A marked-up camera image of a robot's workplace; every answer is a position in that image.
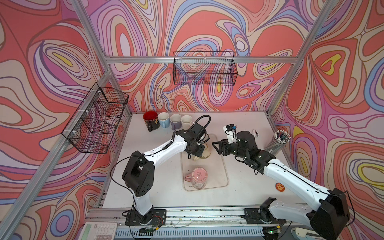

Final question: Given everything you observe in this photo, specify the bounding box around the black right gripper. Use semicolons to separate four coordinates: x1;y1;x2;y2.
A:
211;138;248;160

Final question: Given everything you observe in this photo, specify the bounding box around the white small mug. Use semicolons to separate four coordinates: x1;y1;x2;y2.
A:
181;115;193;130

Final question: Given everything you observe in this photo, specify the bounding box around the purple mug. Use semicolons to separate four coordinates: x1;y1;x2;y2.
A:
170;114;182;130

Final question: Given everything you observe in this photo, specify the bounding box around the light blue mug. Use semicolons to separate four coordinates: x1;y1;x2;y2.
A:
158;112;170;129

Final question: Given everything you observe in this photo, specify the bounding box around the black skull mug red inside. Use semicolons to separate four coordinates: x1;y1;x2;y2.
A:
143;111;160;132

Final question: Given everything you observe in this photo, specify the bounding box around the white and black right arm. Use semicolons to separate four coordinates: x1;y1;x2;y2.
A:
212;131;350;240

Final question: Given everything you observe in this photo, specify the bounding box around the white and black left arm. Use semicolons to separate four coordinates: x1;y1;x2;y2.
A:
122;123;207;225

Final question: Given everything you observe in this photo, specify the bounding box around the cream speckled round mug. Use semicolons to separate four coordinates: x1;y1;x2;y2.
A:
192;144;212;162

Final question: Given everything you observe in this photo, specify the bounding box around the pink patterned mug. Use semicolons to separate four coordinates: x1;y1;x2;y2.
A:
184;167;208;190

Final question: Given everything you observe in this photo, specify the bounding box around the beige plastic tray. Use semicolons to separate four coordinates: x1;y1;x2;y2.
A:
181;134;229;192

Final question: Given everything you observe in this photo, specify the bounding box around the small white pink object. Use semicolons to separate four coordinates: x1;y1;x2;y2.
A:
253;130;259;138

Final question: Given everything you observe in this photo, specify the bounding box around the pen holder with pens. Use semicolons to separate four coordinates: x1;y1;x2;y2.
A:
265;130;291;155

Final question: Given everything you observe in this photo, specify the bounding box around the red round sticker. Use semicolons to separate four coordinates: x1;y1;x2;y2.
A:
275;183;286;192

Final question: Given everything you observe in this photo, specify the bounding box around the white device bottom right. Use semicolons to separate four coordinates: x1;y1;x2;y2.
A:
291;228;320;240

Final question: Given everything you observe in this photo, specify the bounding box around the white desk telephone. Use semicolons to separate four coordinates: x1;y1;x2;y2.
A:
78;222;118;240

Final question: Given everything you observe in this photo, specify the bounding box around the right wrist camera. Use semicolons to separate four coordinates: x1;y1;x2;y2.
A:
223;124;237;144

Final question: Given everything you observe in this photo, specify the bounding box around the black wire basket back wall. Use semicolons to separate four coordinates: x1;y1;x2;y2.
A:
173;50;238;86

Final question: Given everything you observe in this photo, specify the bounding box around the black wire basket wall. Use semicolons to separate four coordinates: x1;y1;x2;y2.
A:
173;50;238;86
62;83;129;154

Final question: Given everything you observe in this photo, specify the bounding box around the black wire basket left wall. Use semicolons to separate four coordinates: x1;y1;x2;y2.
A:
62;83;129;154

